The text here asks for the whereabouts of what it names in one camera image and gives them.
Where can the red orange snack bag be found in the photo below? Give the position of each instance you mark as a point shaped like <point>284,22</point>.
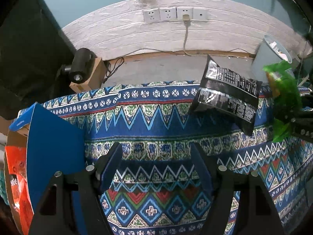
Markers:
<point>16,163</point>

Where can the white wall socket strip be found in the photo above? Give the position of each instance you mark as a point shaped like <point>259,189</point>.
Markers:
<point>175,13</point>

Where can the dark cabinet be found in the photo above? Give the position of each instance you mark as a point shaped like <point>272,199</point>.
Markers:
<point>32,54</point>

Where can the grey waste bin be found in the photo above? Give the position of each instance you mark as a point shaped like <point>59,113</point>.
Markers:
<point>269,52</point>

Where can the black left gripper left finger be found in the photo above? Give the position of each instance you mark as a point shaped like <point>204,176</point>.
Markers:
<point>71,202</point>

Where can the blue patterned tablecloth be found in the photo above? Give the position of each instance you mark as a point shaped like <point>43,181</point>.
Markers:
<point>156,189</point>

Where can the black cylindrical device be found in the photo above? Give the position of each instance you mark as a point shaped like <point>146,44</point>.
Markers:
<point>80,69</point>

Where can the blue cardboard box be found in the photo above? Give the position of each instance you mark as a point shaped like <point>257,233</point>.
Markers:
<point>52,144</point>

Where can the black printed snack bag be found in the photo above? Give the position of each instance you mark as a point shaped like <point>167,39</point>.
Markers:
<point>229,93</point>

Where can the green snack bag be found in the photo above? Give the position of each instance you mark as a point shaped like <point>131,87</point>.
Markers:
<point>286,98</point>

